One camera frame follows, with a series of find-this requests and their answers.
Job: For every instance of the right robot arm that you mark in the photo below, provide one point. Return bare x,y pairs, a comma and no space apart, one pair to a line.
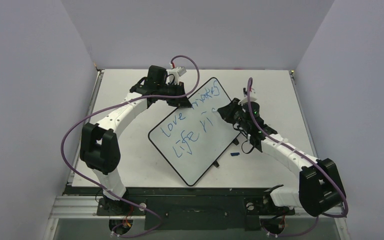
320,189

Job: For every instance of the black framed whiteboard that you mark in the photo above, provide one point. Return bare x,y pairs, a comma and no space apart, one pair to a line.
192,139

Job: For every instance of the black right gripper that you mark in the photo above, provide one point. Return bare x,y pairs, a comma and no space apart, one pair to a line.
233,113

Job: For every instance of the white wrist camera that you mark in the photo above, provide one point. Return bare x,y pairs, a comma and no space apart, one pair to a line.
249,96
174,74

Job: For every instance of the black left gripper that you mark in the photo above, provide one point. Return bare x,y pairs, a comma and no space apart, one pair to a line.
180,102

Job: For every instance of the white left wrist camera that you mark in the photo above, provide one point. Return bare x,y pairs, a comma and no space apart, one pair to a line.
174,74

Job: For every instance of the aluminium frame rail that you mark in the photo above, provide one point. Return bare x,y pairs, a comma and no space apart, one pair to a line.
87,207

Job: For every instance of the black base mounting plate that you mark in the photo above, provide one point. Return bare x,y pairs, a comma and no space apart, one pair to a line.
260,210

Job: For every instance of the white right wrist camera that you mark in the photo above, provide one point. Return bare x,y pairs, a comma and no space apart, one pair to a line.
249,96

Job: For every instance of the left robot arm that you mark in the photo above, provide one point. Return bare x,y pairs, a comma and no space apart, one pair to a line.
99,147

